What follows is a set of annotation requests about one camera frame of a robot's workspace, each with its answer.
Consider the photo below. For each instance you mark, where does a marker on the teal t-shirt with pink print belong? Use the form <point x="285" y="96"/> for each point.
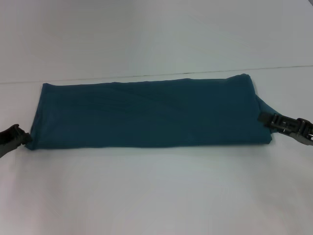
<point x="151" y="112"/>

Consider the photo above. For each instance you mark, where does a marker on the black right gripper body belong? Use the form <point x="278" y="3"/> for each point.
<point x="305" y="131"/>

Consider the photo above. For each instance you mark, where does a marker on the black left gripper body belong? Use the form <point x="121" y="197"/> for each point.
<point x="11" y="139"/>

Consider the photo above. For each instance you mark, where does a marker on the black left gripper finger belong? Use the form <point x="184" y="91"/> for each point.
<point x="28" y="138"/>

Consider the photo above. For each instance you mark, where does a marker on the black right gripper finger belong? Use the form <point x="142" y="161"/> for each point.
<point x="277" y="122"/>

